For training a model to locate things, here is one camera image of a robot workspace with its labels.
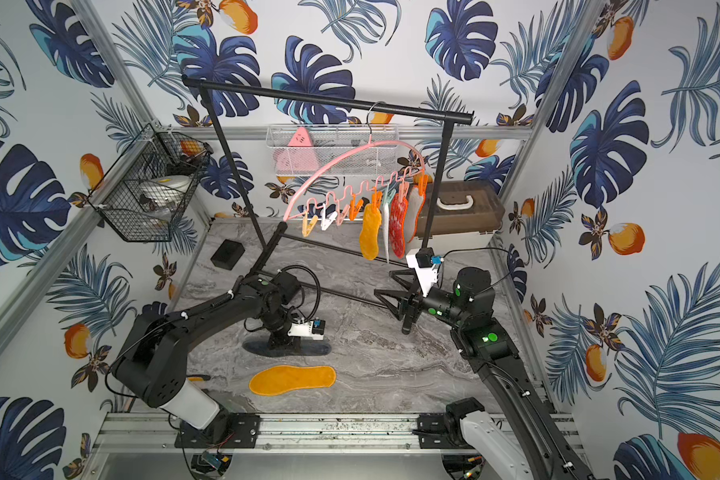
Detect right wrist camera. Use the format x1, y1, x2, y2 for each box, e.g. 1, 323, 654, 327
406, 247, 442, 297

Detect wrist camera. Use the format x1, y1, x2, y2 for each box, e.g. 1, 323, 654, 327
406, 247, 442, 297
288, 319, 326, 340

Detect white bowl in basket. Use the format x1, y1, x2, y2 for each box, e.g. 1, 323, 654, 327
139, 175, 191, 207

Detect orange shoe insole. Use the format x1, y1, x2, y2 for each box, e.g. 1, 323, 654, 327
358, 204, 382, 261
249, 365, 336, 397

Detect brown lid storage box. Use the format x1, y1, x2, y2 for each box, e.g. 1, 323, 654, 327
430, 180, 505, 236

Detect yellow handled pliers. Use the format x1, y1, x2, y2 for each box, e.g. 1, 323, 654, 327
186, 375, 211, 382

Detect red shoe insole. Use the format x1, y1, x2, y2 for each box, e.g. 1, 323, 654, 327
389, 194, 408, 259

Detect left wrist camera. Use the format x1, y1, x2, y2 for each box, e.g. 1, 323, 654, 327
288, 319, 326, 340

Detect pink triangle item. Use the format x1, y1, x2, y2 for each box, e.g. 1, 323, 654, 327
274, 126, 319, 175

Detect black garment rack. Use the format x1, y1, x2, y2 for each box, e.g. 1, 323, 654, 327
181, 74, 475, 335

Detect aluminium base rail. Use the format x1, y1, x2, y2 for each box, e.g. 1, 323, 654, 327
92, 411, 584, 455

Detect black wire basket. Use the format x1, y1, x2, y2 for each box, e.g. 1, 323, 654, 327
86, 124, 213, 243

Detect dark grey shoe insole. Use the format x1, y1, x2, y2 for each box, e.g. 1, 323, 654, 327
242, 337, 332, 358

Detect pink clip hanger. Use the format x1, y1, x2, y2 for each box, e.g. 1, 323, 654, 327
275, 113, 418, 222

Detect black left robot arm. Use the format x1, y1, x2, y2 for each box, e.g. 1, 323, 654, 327
110, 265, 331, 448

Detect white shoe insole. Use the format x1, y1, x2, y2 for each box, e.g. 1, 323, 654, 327
387, 183, 425, 255

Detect small black box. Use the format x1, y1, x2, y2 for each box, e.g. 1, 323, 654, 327
210, 239, 245, 271

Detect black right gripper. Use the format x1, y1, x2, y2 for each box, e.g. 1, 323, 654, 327
376, 267, 470, 331

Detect clear wall shelf basket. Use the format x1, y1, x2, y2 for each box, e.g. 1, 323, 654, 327
266, 124, 407, 177

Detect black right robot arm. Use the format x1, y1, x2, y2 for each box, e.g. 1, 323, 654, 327
374, 267, 594, 479

